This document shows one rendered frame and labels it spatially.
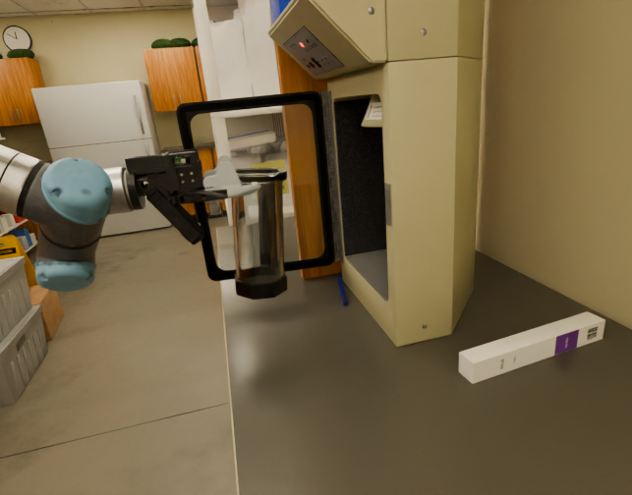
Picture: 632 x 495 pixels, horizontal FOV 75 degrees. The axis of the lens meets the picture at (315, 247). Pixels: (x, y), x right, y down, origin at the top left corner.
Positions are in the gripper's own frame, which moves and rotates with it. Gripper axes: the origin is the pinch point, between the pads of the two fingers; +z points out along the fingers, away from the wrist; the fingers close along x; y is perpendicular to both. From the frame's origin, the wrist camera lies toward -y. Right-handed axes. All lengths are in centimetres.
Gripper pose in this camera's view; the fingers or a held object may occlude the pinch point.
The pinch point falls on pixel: (253, 186)
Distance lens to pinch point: 74.4
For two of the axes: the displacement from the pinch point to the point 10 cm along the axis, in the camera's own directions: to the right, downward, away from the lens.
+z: 9.7, -1.6, 2.0
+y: -0.9, -9.4, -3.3
